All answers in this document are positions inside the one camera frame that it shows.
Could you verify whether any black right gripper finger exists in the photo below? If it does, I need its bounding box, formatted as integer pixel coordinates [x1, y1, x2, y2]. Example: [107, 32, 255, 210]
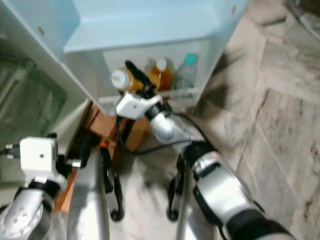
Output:
[124, 60, 154, 91]

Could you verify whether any amber bottle white cap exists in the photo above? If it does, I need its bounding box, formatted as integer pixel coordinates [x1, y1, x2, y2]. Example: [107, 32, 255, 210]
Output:
[110, 68, 149, 94]
[147, 57, 174, 91]

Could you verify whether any silver small fridge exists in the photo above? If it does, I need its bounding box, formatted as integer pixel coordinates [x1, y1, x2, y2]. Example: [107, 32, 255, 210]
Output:
[0, 0, 249, 193]

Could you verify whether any clear bottle teal cap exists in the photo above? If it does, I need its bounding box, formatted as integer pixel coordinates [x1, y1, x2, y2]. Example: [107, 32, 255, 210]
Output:
[174, 52, 199, 91]

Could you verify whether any orange brick stack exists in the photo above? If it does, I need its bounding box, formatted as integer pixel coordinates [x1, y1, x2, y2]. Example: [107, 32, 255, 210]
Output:
[82, 101, 127, 152]

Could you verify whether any grey robot right leg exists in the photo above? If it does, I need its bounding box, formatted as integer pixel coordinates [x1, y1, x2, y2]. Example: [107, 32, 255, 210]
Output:
[167, 154, 212, 240]

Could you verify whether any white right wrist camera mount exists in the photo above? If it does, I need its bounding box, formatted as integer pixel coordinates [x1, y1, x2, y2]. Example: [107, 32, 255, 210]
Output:
[115, 93, 164, 121]

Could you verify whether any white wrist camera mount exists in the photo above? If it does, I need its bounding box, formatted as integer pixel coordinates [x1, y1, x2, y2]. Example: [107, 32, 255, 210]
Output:
[115, 93, 164, 121]
[19, 136, 60, 189]

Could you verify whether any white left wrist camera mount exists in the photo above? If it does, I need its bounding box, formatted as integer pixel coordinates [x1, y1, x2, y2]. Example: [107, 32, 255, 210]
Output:
[19, 136, 60, 189]

